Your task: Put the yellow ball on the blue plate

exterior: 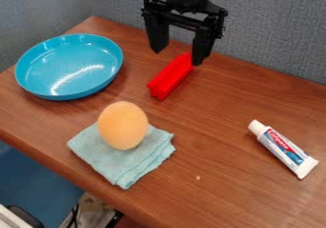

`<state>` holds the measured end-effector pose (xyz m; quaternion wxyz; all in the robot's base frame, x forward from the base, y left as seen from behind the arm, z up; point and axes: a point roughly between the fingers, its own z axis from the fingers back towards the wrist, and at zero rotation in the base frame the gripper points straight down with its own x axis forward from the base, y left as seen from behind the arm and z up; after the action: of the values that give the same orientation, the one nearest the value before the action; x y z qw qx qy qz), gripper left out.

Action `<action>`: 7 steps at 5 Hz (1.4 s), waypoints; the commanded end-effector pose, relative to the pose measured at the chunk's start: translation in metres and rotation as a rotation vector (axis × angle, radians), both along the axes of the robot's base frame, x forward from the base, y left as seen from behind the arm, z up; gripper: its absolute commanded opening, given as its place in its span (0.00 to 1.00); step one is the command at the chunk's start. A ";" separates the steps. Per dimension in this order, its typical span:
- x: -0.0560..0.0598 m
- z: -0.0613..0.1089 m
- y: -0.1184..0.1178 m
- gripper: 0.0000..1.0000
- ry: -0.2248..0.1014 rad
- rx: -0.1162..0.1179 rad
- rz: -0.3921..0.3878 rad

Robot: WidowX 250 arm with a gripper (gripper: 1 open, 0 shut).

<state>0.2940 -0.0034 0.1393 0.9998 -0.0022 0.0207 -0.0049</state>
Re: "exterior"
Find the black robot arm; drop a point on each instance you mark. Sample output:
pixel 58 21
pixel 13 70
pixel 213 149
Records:
pixel 196 15

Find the blue plate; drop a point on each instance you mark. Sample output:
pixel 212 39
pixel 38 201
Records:
pixel 69 66

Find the red plastic block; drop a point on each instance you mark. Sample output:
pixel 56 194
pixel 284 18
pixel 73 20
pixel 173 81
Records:
pixel 172 76

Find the light blue folded cloth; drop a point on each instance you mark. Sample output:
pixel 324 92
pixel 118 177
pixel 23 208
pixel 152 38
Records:
pixel 124 166

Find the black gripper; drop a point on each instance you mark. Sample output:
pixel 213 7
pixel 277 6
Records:
pixel 195 15

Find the white toothpaste tube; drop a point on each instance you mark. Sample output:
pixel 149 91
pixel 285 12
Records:
pixel 284 149

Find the yellow orange ball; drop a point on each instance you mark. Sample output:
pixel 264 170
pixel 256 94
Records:
pixel 124 125

